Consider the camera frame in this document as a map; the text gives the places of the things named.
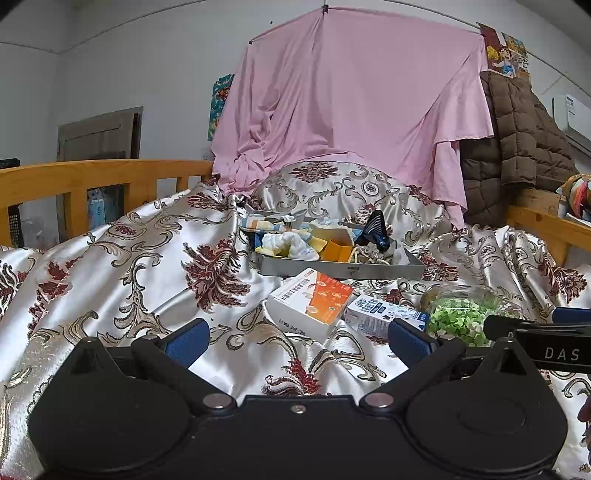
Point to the floral satin blanket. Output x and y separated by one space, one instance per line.
138 277

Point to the colourful cloth bundle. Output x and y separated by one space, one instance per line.
577 194

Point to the black striped sock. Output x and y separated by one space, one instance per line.
374 228

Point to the white air conditioner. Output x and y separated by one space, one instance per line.
575 120

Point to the wooden slatted bed rail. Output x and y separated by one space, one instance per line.
92 173

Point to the light blue white packet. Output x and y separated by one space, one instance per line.
327 223

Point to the plain wooden bed board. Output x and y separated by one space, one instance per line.
540 217

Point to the orange and white box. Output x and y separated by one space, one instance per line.
314 300

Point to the dark wooden door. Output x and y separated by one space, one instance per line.
97 134

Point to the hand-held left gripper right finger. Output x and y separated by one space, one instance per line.
406 341

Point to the white cloth with whale print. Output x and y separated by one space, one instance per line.
291 247

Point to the brown quilted jacket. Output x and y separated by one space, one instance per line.
512 138

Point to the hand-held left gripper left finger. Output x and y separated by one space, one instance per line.
187 344

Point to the teal wall poster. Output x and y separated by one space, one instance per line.
219 106

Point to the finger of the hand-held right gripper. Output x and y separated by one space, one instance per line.
572 314
517 324

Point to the clear bag of green pieces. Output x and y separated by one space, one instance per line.
452 318

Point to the light blue printed bag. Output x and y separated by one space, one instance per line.
97 207

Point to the blue and white carton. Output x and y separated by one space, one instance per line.
369 314

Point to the pink bed sheet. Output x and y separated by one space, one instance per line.
346 92

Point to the metal tray with cartoon picture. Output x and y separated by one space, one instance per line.
323 270

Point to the striped yellow cloth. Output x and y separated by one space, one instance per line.
261 224

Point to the orange pouch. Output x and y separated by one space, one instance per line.
334 251

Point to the black plastic crate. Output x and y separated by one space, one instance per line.
16 226

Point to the cartoon wall poster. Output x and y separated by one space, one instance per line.
505 55

